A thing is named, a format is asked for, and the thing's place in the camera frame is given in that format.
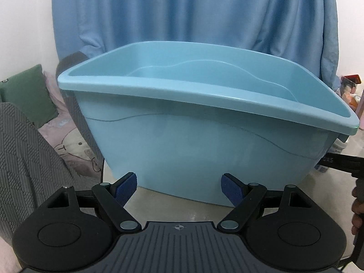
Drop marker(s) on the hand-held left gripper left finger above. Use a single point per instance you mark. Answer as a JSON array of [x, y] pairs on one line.
[[126, 190]]

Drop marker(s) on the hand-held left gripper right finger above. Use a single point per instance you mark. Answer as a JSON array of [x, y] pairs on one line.
[[231, 190]]

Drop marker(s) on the light blue plastic storage box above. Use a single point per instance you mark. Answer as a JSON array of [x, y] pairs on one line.
[[199, 136]]

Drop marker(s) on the person's right hand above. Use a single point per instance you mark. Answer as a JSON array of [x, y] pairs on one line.
[[359, 213]]

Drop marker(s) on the red-topped snack bag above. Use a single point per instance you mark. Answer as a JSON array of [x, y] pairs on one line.
[[350, 89]]

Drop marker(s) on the grey knitted cloth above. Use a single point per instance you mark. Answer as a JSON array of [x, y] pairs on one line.
[[31, 170]]

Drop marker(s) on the green pillow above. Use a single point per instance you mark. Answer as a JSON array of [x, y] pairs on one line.
[[27, 92]]

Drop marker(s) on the blue curtain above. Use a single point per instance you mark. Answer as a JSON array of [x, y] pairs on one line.
[[184, 14]]

